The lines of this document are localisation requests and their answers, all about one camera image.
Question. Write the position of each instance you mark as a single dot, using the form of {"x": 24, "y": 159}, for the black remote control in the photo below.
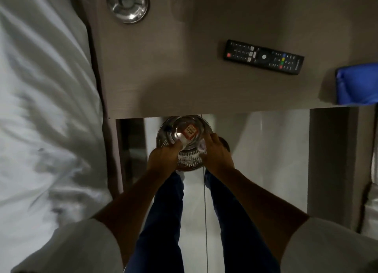
{"x": 262, "y": 57}

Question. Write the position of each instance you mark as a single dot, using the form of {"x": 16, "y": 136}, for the person's left thumb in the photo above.
{"x": 178, "y": 145}

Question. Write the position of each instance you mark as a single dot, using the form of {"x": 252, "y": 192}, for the person's right forearm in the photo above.
{"x": 260, "y": 207}

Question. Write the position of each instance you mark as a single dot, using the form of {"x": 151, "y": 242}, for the person's left forearm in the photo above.
{"x": 133, "y": 204}

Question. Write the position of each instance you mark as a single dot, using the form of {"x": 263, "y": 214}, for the blue cloth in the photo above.
{"x": 358, "y": 85}

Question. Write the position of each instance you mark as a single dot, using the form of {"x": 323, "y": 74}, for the person's blue jeans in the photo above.
{"x": 161, "y": 231}

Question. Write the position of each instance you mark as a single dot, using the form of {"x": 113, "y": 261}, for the tall clear drinking glass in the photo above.
{"x": 181, "y": 3}

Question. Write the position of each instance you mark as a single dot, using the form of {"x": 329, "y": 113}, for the person's right hand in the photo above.
{"x": 218, "y": 157}

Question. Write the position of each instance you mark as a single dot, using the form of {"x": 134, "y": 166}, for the white bed sheet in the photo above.
{"x": 44, "y": 110}

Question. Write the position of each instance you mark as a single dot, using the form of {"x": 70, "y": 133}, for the grey wooden nightstand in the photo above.
{"x": 206, "y": 86}

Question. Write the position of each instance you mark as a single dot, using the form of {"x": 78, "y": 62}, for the round steel ashtray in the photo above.
{"x": 127, "y": 2}

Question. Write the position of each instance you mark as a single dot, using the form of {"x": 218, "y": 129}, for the clear glass with orange label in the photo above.
{"x": 186, "y": 131}

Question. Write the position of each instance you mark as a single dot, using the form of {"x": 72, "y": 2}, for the person's white shirt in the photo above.
{"x": 327, "y": 249}

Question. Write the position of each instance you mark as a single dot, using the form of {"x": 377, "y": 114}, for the person's right thumb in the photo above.
{"x": 208, "y": 139}

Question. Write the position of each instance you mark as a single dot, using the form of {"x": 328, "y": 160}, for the person's left hand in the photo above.
{"x": 164, "y": 160}

